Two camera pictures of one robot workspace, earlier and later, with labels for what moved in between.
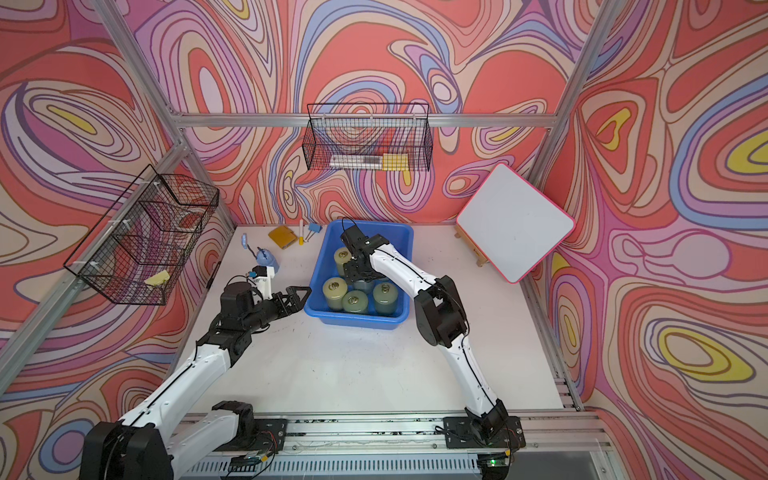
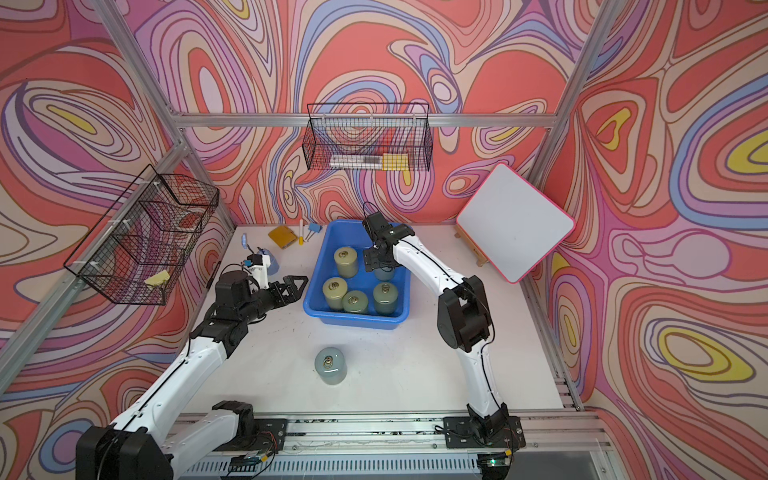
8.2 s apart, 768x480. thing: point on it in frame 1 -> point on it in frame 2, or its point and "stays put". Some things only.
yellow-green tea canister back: x=341 y=255 stays put
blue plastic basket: x=332 y=299 stays put
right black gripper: x=352 y=274 -> x=372 y=261
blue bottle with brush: x=263 y=257 stays put
